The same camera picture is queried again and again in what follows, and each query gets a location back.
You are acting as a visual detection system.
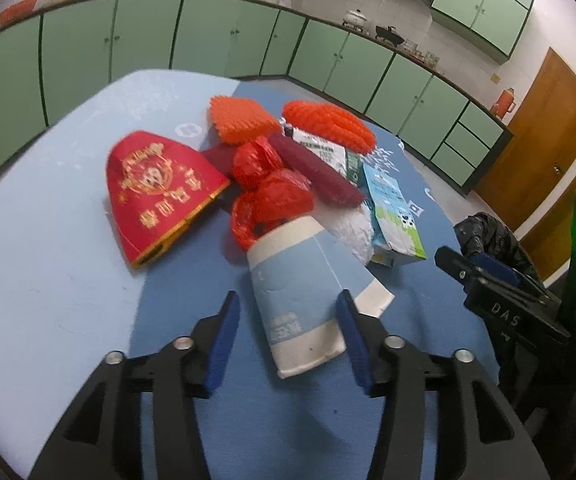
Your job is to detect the red fan-shaped gift box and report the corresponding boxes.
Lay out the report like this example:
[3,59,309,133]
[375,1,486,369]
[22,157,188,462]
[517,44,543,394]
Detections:
[105,130,232,268]

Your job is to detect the black trash bag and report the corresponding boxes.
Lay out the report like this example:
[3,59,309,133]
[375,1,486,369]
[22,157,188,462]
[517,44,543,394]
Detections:
[455,212,544,281]

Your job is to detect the blue printed tablecloth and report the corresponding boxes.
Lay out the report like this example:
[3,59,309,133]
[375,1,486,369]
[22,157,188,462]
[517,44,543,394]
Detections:
[128,77,504,480]

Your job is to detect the blue and green milk carton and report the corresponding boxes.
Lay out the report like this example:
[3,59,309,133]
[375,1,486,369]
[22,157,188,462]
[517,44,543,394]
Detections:
[360,160,427,267]

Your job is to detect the white and blue paper cup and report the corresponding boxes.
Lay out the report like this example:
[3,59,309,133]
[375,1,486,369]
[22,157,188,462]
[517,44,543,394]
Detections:
[246,216,396,380]

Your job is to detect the dark red packet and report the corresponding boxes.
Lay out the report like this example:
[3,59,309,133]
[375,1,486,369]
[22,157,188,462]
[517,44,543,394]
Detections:
[202,144,243,211]

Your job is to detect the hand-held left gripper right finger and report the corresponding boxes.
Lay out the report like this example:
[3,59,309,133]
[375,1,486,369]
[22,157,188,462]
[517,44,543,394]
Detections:
[334,289,551,480]

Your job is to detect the square orange foam net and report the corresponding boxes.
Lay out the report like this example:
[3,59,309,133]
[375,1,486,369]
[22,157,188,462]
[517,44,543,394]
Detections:
[209,95,284,147]

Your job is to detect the wooden door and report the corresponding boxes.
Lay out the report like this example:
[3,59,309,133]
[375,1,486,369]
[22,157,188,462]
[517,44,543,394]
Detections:
[473,47,576,261]

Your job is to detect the green base cabinets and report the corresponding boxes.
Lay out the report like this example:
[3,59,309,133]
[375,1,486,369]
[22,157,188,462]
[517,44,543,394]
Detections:
[0,0,514,196]

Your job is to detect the green and white carton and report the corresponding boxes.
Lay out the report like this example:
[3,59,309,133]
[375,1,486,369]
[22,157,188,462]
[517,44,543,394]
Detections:
[288,127,366,183]

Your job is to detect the red thermos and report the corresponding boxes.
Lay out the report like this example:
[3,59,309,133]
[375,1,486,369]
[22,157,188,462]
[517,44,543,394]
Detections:
[490,87,517,120]

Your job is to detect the red plastic bag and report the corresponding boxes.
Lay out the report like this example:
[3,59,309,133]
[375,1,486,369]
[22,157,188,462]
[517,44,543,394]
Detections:
[230,169,315,251]
[232,135,285,192]

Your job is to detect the long orange foam net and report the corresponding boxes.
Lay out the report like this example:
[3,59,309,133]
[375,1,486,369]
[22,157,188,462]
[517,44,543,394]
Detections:
[282,101,376,153]

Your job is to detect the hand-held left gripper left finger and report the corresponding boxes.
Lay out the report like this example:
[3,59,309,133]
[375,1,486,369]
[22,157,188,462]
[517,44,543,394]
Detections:
[28,290,241,480]

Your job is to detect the glass jars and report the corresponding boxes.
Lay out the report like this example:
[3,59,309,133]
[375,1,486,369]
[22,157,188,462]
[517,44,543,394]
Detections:
[403,40,441,66]

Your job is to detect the wide green wall cabinet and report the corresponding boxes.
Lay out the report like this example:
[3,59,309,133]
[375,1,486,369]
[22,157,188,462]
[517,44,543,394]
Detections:
[430,0,539,63]

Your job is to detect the black wok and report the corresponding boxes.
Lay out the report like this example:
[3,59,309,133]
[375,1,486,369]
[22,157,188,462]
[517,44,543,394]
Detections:
[374,24,406,43]

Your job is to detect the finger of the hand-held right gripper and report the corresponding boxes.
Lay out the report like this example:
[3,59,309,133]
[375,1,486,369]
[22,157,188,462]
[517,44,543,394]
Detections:
[434,246,491,293]
[470,252,561,306]

